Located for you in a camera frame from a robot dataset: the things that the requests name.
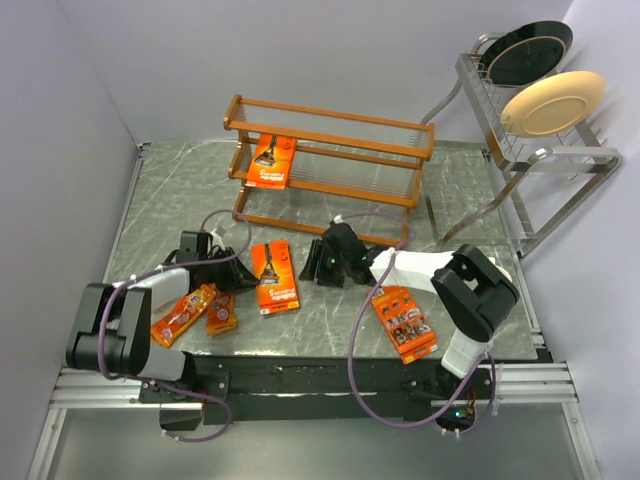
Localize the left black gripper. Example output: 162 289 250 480
199 246 260 294

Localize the orange razor box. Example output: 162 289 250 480
251 240 300 316
246 134 297 190
371 286 438 364

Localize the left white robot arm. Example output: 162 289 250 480
65 231 259 402

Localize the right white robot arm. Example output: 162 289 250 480
299 221 520 398

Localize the orange wooden shelf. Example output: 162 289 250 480
223 94 435 234

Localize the orange blister pack middle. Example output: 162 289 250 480
206 293 237 336

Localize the orange blister pack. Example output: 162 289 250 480
150 285 217 348
206 293 237 336

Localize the orange blister pack left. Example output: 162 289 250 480
150 285 217 348

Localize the black base beam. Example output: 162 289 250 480
134 350 496 425

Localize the metal dish rack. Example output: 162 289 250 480
421 32 623 258

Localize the black plate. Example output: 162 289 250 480
478 20 573 87

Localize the beige plate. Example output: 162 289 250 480
500 71 607 138

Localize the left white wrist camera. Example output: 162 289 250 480
209 226 226 244

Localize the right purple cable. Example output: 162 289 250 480
333 212 502 437

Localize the purple cable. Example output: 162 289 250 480
333 212 502 437
97 208 254 445

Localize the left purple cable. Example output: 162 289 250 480
97 208 254 445

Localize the aluminium frame rail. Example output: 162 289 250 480
27 142 601 480

